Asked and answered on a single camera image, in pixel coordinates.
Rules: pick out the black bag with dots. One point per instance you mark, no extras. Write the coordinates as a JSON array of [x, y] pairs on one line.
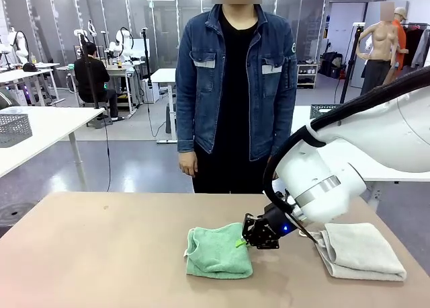
[[331, 64]]

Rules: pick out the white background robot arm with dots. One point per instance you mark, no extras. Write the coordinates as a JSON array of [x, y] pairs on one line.
[[121, 42], [20, 45]]

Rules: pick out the white standing desk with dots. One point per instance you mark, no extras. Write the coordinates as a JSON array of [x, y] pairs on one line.
[[164, 76]]

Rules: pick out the black baseball cap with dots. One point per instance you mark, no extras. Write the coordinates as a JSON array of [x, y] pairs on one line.
[[29, 67]]

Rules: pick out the person in denim jacket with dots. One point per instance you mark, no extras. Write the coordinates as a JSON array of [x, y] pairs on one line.
[[235, 86]]

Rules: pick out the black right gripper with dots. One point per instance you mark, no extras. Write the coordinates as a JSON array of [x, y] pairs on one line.
[[280, 224]]

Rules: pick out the black tripod with white head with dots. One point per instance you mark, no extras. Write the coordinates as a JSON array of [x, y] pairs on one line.
[[349, 69]]

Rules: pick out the white shoe rack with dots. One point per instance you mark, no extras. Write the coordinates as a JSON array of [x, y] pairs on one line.
[[307, 76]]

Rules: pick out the clothes rack with garments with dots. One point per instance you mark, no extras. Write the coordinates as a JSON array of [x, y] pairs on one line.
[[415, 45]]

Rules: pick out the small drink bottle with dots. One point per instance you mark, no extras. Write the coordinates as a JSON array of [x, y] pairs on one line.
[[32, 59]]

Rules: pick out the mannequin with orange shirt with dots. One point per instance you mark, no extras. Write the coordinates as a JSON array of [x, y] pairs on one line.
[[400, 35]]

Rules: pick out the person's left hand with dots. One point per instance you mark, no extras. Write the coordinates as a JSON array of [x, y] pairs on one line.
[[270, 160]]

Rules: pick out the person in olive sleeve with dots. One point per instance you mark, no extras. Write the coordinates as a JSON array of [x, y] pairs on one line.
[[5, 99]]

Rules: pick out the white lab desk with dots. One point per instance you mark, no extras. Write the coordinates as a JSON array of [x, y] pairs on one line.
[[33, 73]]

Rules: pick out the person's right forearm denim sleeve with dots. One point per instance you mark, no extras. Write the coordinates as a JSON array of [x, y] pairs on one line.
[[186, 129]]

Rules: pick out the white terry towel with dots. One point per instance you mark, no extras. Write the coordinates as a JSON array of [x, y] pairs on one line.
[[363, 251]]

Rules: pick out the white table with round leg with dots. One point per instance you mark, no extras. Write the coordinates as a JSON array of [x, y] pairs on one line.
[[57, 126]]

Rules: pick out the black stand pole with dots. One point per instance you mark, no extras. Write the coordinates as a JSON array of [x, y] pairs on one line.
[[146, 62]]

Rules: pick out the green terry towel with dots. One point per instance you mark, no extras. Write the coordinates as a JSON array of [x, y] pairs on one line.
[[218, 254]]

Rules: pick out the person's right hand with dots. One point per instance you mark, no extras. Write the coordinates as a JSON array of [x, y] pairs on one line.
[[188, 163]]

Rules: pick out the light grey perforated basket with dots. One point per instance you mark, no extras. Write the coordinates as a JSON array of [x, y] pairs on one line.
[[15, 129]]

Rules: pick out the seated person in black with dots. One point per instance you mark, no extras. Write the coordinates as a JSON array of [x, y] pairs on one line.
[[90, 79]]

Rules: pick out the bare mannequin with dark skirt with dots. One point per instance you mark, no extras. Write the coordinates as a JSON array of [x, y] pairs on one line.
[[379, 39]]

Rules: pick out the white robot workbench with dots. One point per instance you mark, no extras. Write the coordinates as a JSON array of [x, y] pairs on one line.
[[117, 69]]

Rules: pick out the dark grey plastic basket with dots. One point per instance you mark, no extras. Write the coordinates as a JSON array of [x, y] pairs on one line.
[[319, 112]]

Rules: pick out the person's left forearm denim sleeve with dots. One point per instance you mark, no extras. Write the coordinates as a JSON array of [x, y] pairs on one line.
[[284, 119]]

